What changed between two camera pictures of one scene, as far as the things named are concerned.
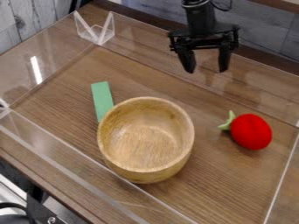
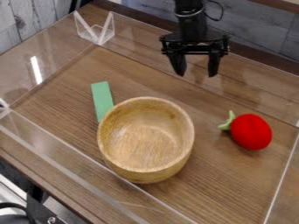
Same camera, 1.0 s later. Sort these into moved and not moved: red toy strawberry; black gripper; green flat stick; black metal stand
Moved: black gripper
Not moved: green flat stick; black metal stand; red toy strawberry
